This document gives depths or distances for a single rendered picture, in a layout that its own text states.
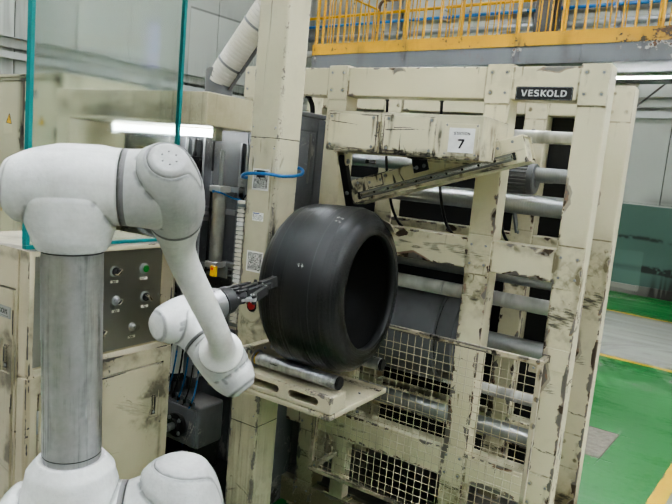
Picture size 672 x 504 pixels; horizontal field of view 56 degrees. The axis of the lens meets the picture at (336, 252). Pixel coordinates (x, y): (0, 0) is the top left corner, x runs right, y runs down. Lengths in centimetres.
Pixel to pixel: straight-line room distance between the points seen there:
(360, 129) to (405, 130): 18
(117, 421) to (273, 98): 120
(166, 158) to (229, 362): 60
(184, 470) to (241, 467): 128
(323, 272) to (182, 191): 91
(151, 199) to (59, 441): 45
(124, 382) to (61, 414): 108
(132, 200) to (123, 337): 125
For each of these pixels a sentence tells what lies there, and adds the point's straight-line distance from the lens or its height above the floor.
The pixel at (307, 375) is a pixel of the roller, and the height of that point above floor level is 90.
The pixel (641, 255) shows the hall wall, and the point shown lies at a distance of 1107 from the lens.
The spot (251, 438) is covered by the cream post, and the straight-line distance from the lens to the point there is 244.
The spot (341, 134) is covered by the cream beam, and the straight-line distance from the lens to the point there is 237.
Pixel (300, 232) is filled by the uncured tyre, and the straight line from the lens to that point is 201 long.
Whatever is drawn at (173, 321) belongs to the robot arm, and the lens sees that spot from 155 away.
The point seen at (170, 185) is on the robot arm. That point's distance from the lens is 105.
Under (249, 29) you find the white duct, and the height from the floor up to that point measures 209.
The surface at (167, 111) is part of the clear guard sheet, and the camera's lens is 227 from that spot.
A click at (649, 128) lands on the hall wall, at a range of 1119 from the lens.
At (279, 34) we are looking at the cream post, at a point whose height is 200.
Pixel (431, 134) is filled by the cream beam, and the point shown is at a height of 171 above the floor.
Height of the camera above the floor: 158
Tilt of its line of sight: 8 degrees down
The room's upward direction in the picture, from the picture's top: 5 degrees clockwise
